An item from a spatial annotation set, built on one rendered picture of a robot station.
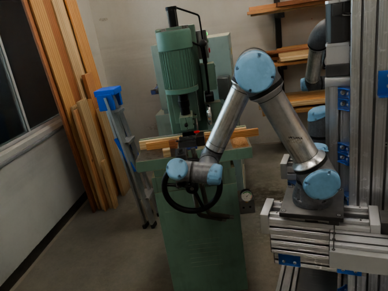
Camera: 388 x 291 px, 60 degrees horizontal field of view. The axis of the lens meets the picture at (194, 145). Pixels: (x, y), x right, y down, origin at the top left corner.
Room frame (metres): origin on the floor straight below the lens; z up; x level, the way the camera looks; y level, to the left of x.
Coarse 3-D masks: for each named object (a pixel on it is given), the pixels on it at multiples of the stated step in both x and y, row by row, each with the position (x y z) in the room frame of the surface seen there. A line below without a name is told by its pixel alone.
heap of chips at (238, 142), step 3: (234, 138) 1.70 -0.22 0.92; (237, 138) 1.68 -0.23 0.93; (240, 138) 1.67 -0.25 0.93; (243, 138) 1.68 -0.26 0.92; (231, 141) 1.71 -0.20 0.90; (234, 141) 1.65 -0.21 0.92; (237, 141) 1.64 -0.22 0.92; (240, 141) 1.64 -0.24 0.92; (243, 141) 1.63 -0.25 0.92; (246, 141) 1.64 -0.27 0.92; (234, 144) 1.63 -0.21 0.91; (237, 144) 1.62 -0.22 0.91; (240, 144) 1.62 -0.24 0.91; (243, 144) 1.62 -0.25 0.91; (246, 144) 1.62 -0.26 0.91; (234, 147) 1.62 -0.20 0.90; (237, 147) 1.61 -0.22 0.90
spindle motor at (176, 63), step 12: (156, 36) 1.74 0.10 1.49; (168, 36) 1.69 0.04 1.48; (180, 36) 1.70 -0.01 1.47; (168, 48) 1.70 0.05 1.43; (180, 48) 1.69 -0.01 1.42; (192, 48) 1.76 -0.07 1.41; (168, 60) 1.70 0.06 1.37; (180, 60) 1.70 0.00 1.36; (192, 60) 1.74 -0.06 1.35; (168, 72) 1.71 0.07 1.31; (180, 72) 1.69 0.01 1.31; (192, 72) 1.73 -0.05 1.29; (168, 84) 1.72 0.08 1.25; (180, 84) 1.69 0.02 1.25; (192, 84) 1.72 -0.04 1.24
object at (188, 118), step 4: (180, 112) 1.85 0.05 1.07; (192, 112) 1.84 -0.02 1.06; (180, 116) 1.76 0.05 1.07; (184, 116) 1.75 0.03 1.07; (188, 116) 1.74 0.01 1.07; (192, 116) 1.77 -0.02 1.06; (180, 120) 1.73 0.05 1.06; (184, 120) 1.73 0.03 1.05; (188, 120) 1.73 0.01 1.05; (192, 120) 1.73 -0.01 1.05; (180, 124) 1.73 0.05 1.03; (184, 124) 1.73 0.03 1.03; (188, 124) 1.73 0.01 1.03; (192, 124) 1.73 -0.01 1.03; (184, 128) 1.73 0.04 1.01; (188, 128) 1.73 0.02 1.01; (192, 128) 1.73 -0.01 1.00
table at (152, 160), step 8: (144, 152) 1.75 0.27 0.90; (152, 152) 1.73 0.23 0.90; (160, 152) 1.71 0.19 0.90; (224, 152) 1.60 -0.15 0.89; (232, 152) 1.60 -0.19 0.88; (240, 152) 1.60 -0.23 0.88; (248, 152) 1.60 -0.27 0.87; (136, 160) 1.66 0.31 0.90; (144, 160) 1.64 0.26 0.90; (152, 160) 1.62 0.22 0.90; (160, 160) 1.62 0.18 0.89; (168, 160) 1.62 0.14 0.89; (224, 160) 1.60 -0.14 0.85; (232, 160) 1.60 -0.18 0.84; (144, 168) 1.63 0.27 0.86; (152, 168) 1.62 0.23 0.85; (160, 168) 1.62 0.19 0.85
